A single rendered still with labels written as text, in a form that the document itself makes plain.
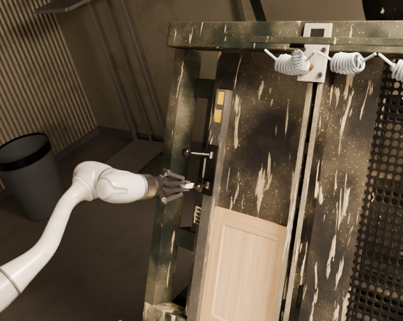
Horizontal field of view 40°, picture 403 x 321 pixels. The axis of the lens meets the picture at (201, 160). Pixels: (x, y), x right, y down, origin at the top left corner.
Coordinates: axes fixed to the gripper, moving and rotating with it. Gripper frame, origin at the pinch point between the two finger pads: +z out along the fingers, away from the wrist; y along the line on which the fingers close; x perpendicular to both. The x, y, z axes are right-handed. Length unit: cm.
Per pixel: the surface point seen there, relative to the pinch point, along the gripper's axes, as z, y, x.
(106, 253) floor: 124, 94, -190
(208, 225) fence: 12.2, 15.8, 1.9
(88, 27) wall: 186, -94, -329
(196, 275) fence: 12.2, 37.3, -0.9
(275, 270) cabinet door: 14.2, 25.0, 34.5
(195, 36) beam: 6, -57, -12
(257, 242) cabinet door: 14.6, 17.3, 25.0
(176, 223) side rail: 19.5, 21.3, -21.8
